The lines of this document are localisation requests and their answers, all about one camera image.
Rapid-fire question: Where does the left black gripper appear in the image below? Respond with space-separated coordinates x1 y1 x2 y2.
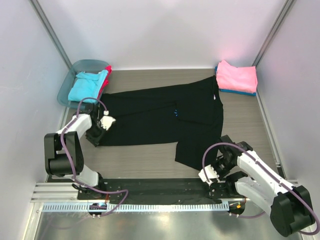
85 123 109 147

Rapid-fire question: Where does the black t shirt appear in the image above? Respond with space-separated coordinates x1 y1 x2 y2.
100 76 224 170

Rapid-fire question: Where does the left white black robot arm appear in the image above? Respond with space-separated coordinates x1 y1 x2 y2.
44 103 108 200

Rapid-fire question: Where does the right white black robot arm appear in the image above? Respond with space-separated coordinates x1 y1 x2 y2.
199 135 320 237

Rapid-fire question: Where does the light blue t shirt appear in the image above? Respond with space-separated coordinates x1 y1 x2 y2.
68 69 108 104

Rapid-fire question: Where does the red t shirt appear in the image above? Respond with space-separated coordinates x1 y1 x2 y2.
98 65 112 98

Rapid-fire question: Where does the teal plastic basket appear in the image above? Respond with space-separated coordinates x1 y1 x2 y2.
57 59 109 109

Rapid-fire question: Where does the blue folded t shirt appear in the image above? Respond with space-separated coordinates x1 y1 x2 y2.
214 66 257 97

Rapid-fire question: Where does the pink folded t shirt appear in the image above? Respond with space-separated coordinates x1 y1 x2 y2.
215 60 258 93

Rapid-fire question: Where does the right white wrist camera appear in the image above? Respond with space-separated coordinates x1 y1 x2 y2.
198 165 220 186

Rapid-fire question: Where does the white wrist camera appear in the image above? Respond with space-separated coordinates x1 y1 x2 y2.
198 165 220 186
99 110 116 131

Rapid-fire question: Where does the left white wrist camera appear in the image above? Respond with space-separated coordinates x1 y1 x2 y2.
99 110 116 131

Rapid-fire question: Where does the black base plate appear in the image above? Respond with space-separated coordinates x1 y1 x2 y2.
72 178 244 205

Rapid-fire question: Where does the aluminium rail beam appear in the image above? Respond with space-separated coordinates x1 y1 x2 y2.
30 179 305 203

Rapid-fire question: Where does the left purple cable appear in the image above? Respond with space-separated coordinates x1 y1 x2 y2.
60 97 129 218

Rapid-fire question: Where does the purple cable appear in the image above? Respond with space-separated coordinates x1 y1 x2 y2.
60 97 129 218
201 142 315 236

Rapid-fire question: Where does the white slotted cable duct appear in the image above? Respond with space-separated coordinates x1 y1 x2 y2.
42 201 229 213

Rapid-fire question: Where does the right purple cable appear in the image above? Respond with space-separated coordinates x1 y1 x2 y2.
201 142 315 236

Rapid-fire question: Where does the left aluminium corner post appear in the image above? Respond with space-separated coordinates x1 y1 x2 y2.
29 0 72 69

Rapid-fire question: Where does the aluminium corner post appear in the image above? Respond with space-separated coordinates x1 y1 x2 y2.
29 0 72 69
252 0 296 67

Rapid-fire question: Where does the right aluminium corner post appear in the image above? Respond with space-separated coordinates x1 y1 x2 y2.
252 0 296 67

